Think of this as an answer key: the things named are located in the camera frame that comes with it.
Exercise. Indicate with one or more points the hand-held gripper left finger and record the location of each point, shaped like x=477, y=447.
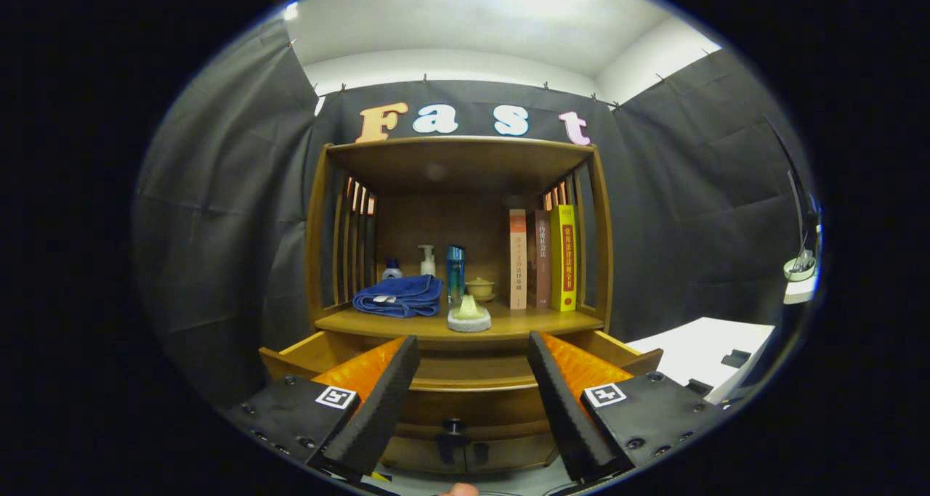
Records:
x=385, y=409

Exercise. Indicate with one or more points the wooden drawer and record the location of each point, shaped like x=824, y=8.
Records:
x=472, y=405

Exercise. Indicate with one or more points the small white blue-capped bottle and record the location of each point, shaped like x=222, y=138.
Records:
x=392, y=271

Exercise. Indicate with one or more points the brown book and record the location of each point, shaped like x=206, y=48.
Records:
x=541, y=263

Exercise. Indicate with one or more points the wooden cabinet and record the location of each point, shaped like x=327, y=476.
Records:
x=458, y=162

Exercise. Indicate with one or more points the white round bowl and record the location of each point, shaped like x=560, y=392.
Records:
x=799, y=269

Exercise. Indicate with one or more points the wooden cabinet door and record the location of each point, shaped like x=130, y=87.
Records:
x=414, y=454
x=519, y=452

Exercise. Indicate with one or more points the small black device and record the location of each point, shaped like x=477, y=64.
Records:
x=737, y=359

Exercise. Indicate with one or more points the white side desk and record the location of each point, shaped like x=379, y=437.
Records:
x=799, y=293

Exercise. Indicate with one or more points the black round drawer knob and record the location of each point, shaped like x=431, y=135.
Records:
x=454, y=427

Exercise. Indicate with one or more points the white pump bottle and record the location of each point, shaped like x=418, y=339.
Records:
x=427, y=265

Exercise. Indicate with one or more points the beige book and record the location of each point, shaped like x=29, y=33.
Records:
x=517, y=263

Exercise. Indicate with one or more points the white table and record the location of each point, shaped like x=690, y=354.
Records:
x=683, y=351

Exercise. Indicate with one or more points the blue folded towel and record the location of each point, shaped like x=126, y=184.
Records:
x=399, y=293

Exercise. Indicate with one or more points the tall blue bottle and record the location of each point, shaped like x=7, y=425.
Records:
x=455, y=274

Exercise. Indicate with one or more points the wooden countertop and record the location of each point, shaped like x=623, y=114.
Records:
x=523, y=322

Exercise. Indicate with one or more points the yellow book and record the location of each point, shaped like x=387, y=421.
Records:
x=563, y=263

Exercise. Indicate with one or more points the yellow-green lidded teacup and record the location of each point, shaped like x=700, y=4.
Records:
x=480, y=288

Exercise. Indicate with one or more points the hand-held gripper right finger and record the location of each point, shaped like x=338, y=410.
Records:
x=563, y=409

